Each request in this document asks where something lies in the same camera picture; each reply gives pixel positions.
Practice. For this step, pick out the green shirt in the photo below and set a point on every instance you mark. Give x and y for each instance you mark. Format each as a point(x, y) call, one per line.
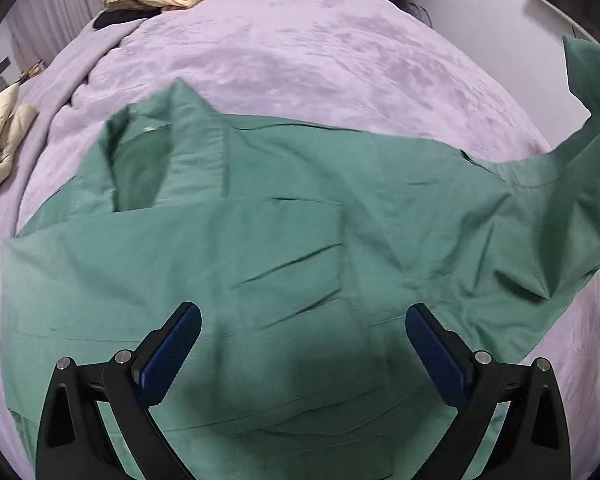
point(305, 210)

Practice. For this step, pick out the grey curtain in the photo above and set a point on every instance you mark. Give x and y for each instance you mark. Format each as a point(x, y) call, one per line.
point(55, 10)

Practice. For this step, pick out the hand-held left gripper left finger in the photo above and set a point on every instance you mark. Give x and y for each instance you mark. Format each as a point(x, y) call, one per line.
point(170, 355)

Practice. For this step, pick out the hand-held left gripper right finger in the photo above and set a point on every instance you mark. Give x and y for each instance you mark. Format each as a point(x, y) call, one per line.
point(436, 355)

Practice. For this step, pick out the purple blanket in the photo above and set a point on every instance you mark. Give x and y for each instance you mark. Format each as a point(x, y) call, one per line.
point(305, 50)

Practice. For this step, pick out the cream puffer jacket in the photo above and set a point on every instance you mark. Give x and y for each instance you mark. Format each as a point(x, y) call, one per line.
point(0, 140)

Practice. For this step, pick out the black cloth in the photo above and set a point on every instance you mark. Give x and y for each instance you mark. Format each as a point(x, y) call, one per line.
point(115, 17)

